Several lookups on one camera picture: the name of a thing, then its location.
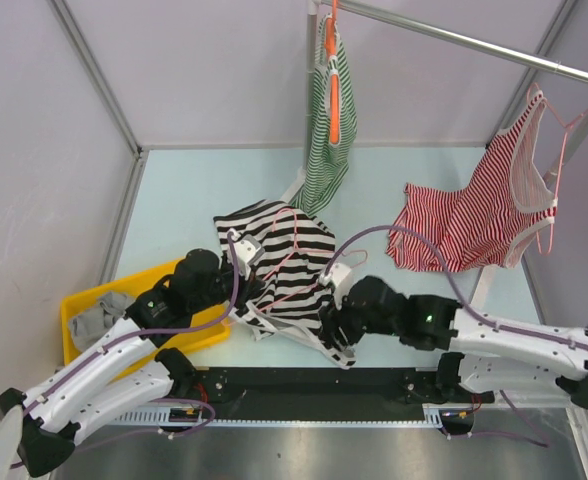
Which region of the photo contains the metal clothes rail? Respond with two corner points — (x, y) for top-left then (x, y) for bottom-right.
(337, 1), (588, 84)

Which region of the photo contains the red white striped tank top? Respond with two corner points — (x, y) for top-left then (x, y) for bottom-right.
(386, 90), (556, 272)

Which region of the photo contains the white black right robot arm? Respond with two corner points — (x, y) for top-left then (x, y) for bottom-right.
(319, 273), (588, 410)

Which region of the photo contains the yellow plastic bin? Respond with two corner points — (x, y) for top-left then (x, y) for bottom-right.
(60, 259), (231, 366)

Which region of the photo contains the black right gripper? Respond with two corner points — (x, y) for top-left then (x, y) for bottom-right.
(318, 281), (399, 353)

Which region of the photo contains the white slotted cable duct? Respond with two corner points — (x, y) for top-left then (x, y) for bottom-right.
(110, 402), (472, 430)

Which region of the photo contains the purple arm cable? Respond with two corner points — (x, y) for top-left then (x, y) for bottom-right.
(8, 230), (240, 471)
(323, 224), (588, 446)

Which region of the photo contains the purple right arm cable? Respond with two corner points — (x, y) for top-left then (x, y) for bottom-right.
(323, 224), (588, 446)

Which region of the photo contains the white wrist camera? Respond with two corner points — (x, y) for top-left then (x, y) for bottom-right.
(319, 262), (354, 304)
(228, 235), (265, 279)

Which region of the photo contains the pink wire hanger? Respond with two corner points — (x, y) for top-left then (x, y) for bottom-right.
(253, 207), (369, 321)

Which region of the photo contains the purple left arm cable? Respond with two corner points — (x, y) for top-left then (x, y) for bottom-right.
(8, 230), (240, 471)

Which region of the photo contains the grey cloth garment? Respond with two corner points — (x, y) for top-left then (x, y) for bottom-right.
(67, 291), (134, 352)

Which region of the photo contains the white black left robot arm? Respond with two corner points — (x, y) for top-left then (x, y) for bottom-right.
(0, 239), (264, 477)

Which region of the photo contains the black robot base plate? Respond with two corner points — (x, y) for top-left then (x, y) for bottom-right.
(138, 367), (480, 436)

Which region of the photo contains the orange plastic hanger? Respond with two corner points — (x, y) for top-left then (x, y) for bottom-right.
(325, 0), (340, 145)

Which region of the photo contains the black white striped tank top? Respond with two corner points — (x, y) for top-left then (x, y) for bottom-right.
(213, 200), (356, 369)

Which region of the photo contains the green white striped tank top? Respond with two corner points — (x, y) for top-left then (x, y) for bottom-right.
(290, 13), (358, 218)

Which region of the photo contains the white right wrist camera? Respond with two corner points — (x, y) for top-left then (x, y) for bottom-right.
(319, 262), (354, 304)

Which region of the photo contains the pink hanger under red top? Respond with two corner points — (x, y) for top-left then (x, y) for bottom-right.
(536, 67), (588, 254)

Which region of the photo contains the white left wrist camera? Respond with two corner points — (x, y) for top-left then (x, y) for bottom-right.
(228, 235), (265, 279)

